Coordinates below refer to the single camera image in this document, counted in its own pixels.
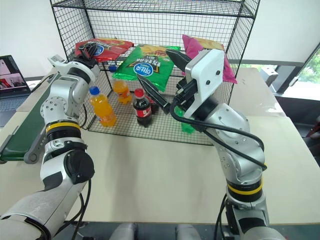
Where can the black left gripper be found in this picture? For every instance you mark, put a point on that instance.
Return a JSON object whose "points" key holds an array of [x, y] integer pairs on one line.
{"points": [[86, 61]]}

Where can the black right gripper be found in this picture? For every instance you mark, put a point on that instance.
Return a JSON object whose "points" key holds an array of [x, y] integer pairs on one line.
{"points": [[186, 91]]}

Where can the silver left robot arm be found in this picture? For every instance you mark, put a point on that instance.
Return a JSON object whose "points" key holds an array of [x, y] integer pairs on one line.
{"points": [[60, 92]]}

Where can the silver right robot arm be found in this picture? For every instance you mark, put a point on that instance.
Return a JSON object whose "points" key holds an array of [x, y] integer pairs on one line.
{"points": [[232, 125]]}

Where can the green conveyor belt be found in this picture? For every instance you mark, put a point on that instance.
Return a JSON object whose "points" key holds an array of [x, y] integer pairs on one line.
{"points": [[27, 120]]}

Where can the green snack chip bag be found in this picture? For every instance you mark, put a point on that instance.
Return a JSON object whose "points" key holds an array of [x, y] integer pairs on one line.
{"points": [[147, 67]]}

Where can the red snack chip bag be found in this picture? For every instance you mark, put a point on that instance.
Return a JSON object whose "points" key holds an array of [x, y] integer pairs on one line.
{"points": [[113, 48]]}

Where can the blue bottle cap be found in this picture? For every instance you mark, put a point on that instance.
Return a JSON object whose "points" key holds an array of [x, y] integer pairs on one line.
{"points": [[113, 68]]}

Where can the magenta snack chip bag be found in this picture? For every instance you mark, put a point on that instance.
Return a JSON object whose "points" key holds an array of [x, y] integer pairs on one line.
{"points": [[192, 46]]}

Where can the cola bottle with red cap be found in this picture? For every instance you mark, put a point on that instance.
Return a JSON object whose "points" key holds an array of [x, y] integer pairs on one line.
{"points": [[142, 110]]}

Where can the small orange soda bottle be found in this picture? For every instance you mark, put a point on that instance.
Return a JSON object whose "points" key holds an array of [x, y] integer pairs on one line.
{"points": [[121, 91]]}

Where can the green soda bottle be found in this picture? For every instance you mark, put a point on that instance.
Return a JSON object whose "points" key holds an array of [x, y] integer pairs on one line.
{"points": [[187, 127]]}

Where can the large orange soda bottle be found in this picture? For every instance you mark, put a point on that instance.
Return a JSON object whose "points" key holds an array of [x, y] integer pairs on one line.
{"points": [[103, 110]]}

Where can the open laptop computer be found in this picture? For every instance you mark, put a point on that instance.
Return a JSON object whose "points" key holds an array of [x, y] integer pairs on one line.
{"points": [[11, 82]]}

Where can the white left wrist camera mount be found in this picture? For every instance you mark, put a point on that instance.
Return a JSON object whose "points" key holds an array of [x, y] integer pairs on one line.
{"points": [[58, 64]]}

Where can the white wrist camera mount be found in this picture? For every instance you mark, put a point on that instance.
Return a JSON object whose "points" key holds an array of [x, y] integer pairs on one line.
{"points": [[58, 64], [207, 70]]}

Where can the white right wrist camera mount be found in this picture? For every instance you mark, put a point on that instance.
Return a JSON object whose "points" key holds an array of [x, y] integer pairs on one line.
{"points": [[207, 70]]}

